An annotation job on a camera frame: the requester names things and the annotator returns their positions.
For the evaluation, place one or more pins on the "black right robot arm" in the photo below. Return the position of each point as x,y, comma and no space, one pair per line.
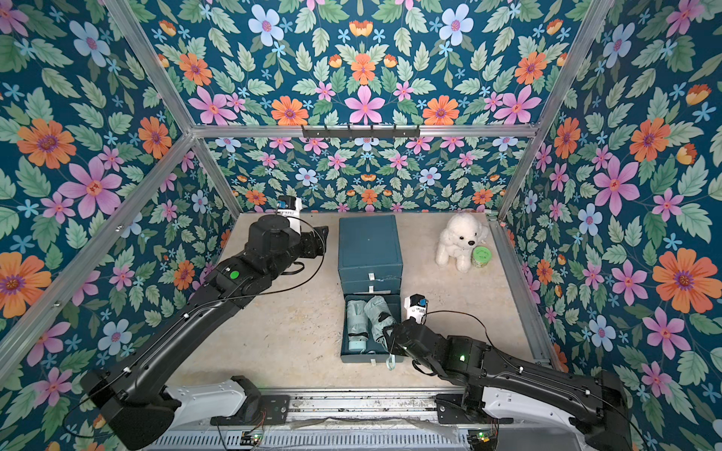
594,407

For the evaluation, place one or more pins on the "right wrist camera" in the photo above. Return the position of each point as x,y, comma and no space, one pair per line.
415,307

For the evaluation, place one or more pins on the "white plush dog toy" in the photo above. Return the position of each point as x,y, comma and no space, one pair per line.
462,234

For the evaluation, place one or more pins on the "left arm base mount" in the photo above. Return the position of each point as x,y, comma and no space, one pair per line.
257,409

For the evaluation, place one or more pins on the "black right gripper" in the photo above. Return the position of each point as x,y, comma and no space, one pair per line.
400,331

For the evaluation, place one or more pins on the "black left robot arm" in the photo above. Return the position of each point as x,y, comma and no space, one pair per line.
134,397

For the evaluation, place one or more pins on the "teal drawer cabinet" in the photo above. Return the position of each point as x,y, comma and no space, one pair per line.
369,264

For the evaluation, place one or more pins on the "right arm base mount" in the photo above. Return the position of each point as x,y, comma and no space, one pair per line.
455,409

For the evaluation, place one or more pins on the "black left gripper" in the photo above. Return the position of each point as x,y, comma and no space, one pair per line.
320,243

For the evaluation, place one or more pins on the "black hook rail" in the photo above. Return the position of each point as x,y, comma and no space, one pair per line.
353,132

